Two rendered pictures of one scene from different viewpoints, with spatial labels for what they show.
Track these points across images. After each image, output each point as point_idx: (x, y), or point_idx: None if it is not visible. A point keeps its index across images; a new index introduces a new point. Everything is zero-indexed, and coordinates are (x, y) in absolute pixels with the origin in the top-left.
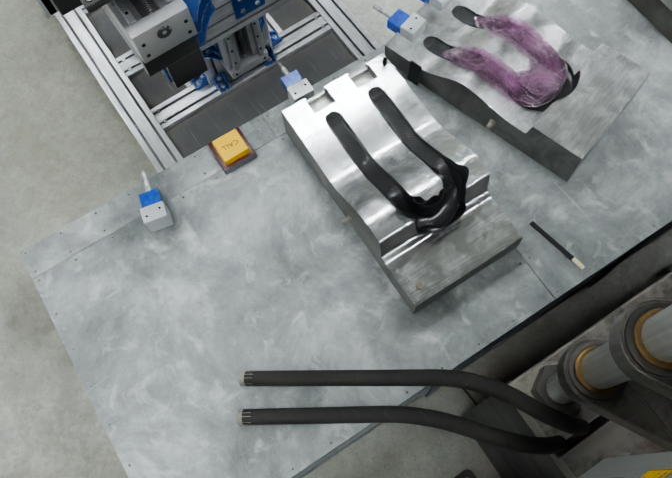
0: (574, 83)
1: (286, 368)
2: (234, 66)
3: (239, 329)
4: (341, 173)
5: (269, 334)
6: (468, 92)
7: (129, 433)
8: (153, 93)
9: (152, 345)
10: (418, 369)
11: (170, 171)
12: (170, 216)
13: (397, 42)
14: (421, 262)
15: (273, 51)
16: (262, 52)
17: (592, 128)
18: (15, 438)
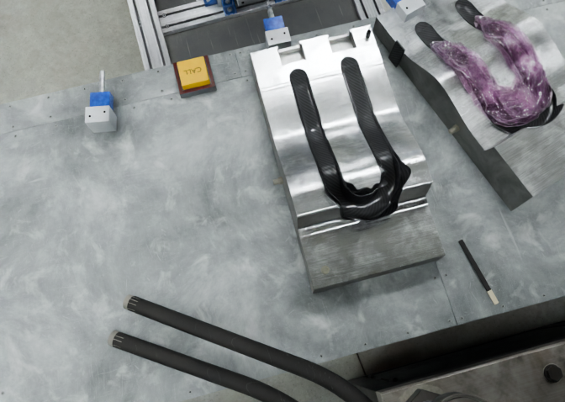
0: (553, 114)
1: (173, 305)
2: None
3: (142, 252)
4: (287, 133)
5: (168, 267)
6: (441, 91)
7: (7, 317)
8: None
9: (57, 240)
10: (292, 355)
11: (130, 78)
12: (114, 123)
13: (389, 18)
14: (335, 247)
15: None
16: None
17: (555, 167)
18: None
